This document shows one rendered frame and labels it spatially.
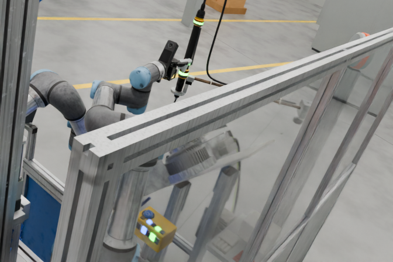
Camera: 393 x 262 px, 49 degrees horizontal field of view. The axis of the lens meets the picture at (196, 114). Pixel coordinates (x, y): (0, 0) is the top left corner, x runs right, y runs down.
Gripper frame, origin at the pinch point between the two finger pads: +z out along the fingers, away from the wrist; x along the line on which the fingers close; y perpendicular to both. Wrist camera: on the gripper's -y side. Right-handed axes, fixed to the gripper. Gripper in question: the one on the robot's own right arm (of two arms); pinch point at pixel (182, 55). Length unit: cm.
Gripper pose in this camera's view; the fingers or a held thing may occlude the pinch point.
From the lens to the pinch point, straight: 189.9
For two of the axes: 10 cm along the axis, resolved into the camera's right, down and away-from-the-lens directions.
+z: 4.3, -3.1, 8.5
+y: -2.8, 8.5, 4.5
